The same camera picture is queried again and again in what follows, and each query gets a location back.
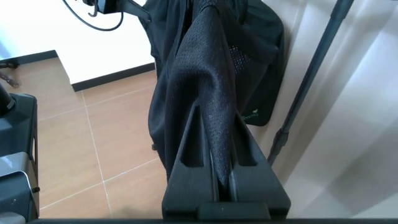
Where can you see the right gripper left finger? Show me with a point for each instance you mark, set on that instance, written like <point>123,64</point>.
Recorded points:
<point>189,186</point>

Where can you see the black shorts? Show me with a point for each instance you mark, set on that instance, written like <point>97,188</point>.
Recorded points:
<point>264,77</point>

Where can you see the beige curtain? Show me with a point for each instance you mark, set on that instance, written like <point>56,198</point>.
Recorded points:
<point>357,109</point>

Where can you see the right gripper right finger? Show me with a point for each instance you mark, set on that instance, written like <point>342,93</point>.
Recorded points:
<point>258,186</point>

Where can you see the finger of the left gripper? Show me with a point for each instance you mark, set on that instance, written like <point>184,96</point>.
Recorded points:
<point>138,11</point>

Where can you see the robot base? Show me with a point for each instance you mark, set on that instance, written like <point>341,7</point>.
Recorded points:
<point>15,174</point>

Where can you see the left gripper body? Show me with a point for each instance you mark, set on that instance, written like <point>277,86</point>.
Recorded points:
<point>109,5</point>

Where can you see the black short-sleeved shirt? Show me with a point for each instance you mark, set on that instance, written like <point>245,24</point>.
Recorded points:
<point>199,77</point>

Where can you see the black clothes rack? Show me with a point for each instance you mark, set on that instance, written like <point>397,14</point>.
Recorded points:
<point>311,71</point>

